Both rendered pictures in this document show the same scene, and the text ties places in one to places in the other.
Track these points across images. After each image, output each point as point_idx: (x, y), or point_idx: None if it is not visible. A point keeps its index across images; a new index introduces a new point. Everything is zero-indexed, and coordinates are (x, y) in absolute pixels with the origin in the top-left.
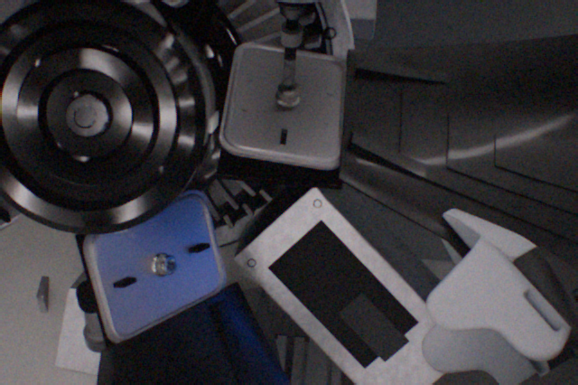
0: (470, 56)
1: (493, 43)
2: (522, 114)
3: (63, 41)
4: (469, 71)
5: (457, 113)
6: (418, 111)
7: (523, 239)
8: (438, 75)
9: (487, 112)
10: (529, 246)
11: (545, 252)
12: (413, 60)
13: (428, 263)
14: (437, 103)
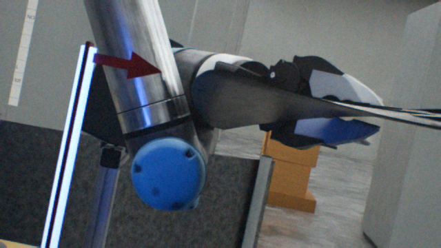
0: (400, 115)
1: (386, 115)
2: (355, 104)
3: None
4: (397, 113)
5: (396, 108)
6: (420, 111)
7: (349, 76)
8: (417, 114)
9: (377, 107)
10: (346, 74)
11: (340, 69)
12: (437, 121)
13: None
14: (411, 111)
